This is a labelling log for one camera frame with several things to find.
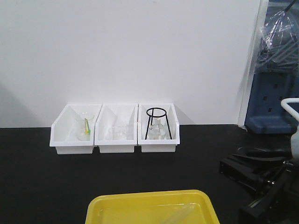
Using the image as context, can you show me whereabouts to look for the white bin middle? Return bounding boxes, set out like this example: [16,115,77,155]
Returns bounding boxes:
[94,104,138,154]

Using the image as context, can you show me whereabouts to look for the white bin right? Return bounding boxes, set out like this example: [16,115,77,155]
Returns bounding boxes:
[137,103,180,153]

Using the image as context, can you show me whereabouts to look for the clear beaker in bin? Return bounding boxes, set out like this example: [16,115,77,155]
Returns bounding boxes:
[75,112,94,141]
[108,122,127,140]

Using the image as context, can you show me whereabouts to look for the yellow plastic tray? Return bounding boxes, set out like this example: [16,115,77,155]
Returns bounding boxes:
[85,189,219,224]

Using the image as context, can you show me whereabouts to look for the black wire tripod stand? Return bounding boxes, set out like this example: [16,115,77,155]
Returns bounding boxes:
[145,107,172,140]

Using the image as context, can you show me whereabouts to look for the white lab faucet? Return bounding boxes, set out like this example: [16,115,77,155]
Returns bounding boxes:
[281,98,299,162]

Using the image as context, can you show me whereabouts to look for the white bin left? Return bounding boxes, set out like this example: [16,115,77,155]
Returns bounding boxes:
[50,104,102,155]

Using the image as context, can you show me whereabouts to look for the green yellow plastic dropper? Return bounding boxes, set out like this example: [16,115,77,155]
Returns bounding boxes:
[84,118,91,134]

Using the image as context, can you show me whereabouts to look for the white bin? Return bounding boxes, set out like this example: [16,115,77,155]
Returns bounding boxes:
[137,103,180,153]
[94,104,138,154]
[50,104,102,155]

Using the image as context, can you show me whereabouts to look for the plastic bag of pegs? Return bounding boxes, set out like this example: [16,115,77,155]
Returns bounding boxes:
[256,0,299,76]

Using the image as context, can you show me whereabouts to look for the short clear glass test tube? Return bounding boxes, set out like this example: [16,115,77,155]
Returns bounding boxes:
[157,203,198,224]

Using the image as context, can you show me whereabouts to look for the clear beaker in middle bin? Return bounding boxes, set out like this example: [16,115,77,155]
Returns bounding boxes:
[108,122,127,140]

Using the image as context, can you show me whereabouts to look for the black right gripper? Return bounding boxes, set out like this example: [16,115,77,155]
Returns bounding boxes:
[219,147,299,224]

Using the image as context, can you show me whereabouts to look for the blue grey pegboard drying rack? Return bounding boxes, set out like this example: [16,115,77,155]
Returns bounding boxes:
[244,0,299,135]

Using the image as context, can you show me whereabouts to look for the clear flask in right bin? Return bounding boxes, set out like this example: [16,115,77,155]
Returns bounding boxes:
[148,118,166,140]

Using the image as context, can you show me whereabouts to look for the clear beaker in left bin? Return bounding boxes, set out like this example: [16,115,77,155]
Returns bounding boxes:
[75,112,94,141]

